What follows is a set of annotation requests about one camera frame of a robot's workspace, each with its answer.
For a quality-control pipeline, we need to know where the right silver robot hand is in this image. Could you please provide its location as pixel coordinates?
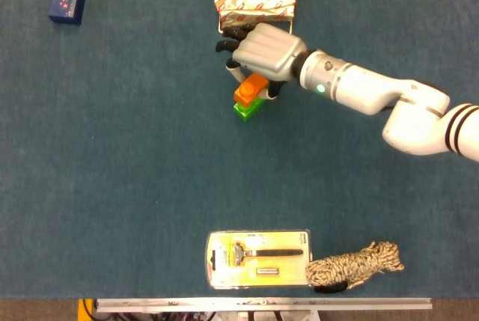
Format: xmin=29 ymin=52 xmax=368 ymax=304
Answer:
xmin=215 ymin=22 xmax=308 ymax=101

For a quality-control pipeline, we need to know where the yellow bracket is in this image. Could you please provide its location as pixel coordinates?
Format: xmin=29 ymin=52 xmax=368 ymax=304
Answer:
xmin=77 ymin=298 xmax=94 ymax=321

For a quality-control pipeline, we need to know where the aluminium profile rail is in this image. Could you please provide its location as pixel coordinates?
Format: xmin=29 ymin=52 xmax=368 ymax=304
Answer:
xmin=93 ymin=297 xmax=433 ymax=314

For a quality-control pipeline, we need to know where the green toy brick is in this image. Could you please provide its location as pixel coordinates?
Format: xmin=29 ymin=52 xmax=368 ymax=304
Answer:
xmin=233 ymin=97 xmax=266 ymax=123

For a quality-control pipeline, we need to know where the razor blister pack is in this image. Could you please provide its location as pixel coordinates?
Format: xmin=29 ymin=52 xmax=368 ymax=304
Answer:
xmin=205 ymin=228 xmax=313 ymax=290

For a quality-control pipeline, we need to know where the orange toy brick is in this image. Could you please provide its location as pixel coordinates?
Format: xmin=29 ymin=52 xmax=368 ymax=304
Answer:
xmin=233 ymin=72 xmax=270 ymax=107

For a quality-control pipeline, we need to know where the paper package with red ovals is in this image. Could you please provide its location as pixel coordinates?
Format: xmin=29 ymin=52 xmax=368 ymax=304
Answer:
xmin=213 ymin=0 xmax=296 ymax=30

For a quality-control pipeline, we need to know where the speckled rope bundle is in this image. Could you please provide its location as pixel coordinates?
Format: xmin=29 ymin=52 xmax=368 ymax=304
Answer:
xmin=305 ymin=240 xmax=406 ymax=290

